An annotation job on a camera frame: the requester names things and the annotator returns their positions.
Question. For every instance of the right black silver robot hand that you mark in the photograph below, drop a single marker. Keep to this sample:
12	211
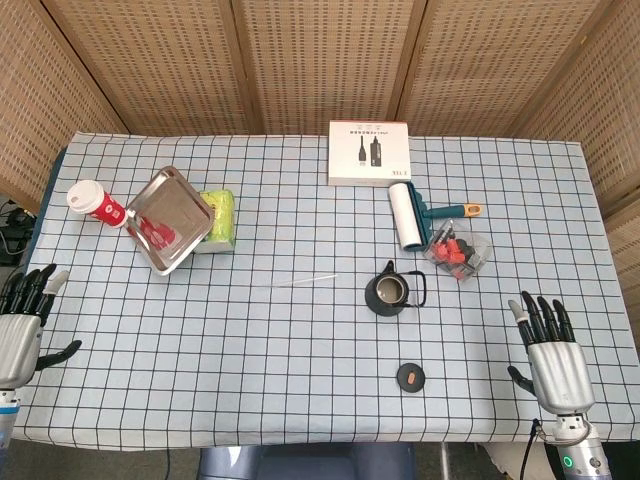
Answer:
560	375

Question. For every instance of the light blue checked tablecloth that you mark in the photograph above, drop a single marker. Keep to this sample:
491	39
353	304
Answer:
280	360

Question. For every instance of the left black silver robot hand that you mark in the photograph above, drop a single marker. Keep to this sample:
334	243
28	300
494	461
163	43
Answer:
17	345

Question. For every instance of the clear box with red parts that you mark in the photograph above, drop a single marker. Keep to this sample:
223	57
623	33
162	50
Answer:
457	250

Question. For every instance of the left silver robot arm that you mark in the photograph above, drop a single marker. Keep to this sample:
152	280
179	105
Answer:
7	412

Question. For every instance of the clear thin plastic straw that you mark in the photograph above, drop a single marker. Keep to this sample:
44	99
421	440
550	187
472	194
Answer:
305	281

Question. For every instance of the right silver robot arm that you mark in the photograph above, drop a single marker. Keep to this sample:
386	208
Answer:
580	450

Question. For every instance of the blue grey chair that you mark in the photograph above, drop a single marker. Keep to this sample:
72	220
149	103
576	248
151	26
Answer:
305	462

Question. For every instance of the green white tissue pack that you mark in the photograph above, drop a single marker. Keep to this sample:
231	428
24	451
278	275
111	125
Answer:
222	220

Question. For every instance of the white flat product box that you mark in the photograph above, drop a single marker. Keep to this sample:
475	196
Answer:
370	155

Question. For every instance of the teal lint roller, orange tip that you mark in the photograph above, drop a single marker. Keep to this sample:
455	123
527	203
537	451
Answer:
405	215

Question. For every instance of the red white paper cup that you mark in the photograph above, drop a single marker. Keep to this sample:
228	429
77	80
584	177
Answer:
100	205

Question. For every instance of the black round lid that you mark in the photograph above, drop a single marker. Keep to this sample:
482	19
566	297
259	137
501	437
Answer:
411	378

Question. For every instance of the woven bamboo folding screen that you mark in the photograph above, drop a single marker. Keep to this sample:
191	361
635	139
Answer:
320	65

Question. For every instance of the square stainless steel tray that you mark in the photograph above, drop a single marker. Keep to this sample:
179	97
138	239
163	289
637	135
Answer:
167	220

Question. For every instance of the small black kettle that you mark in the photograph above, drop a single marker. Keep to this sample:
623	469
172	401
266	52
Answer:
387	295

